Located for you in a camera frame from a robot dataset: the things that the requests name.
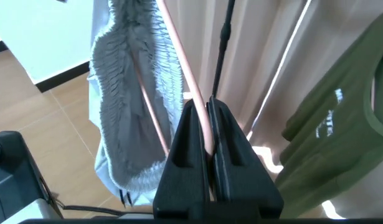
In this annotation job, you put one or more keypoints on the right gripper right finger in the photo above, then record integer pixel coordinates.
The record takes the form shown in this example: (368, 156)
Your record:
(241, 186)

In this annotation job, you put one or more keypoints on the green long-sleeved shirt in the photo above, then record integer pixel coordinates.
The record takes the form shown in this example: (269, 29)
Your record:
(334, 149)

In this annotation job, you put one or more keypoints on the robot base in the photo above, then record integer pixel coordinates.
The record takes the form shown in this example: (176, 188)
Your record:
(13, 174)

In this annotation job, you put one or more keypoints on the black clothes rack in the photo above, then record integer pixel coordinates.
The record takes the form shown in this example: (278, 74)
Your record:
(223, 46)

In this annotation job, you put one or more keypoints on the pink clothes hanger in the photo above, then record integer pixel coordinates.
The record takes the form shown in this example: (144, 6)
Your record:
(186, 65)

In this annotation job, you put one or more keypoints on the beige curtain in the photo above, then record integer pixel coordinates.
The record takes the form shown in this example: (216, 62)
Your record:
(256, 46)

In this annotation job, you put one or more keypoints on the pale grey trousers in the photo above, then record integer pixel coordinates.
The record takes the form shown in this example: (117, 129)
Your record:
(125, 109)

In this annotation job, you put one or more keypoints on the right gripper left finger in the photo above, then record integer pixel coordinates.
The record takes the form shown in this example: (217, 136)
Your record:
(185, 186)

